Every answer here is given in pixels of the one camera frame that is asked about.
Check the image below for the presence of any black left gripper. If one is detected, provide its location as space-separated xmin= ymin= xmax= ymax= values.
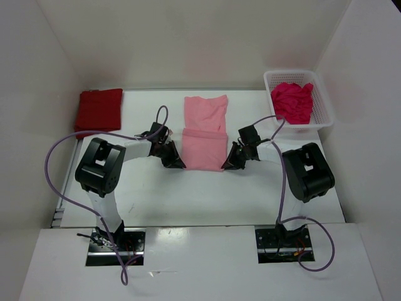
xmin=154 ymin=140 xmax=185 ymax=169

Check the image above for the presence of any pink t shirt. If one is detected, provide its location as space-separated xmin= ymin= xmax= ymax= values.
xmin=181 ymin=95 xmax=228 ymax=172

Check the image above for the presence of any dark red t shirt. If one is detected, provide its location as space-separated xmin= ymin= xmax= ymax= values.
xmin=74 ymin=88 xmax=123 ymax=132

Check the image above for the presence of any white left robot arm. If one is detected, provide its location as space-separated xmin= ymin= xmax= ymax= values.
xmin=75 ymin=122 xmax=186 ymax=251

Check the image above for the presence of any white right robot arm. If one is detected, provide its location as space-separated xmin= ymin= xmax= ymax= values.
xmin=222 ymin=125 xmax=335 ymax=246

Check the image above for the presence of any magenta t shirt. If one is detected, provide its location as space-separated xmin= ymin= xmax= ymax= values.
xmin=271 ymin=82 xmax=314 ymax=125

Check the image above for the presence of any white plastic laundry basket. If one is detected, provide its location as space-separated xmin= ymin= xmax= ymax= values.
xmin=263 ymin=69 xmax=334 ymax=132

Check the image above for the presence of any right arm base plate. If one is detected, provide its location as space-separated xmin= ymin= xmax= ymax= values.
xmin=254 ymin=226 xmax=315 ymax=264

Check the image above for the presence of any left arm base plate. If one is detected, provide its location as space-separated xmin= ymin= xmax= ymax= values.
xmin=84 ymin=228 xmax=146 ymax=267

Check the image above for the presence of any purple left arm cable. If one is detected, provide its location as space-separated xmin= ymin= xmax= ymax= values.
xmin=43 ymin=105 xmax=170 ymax=286

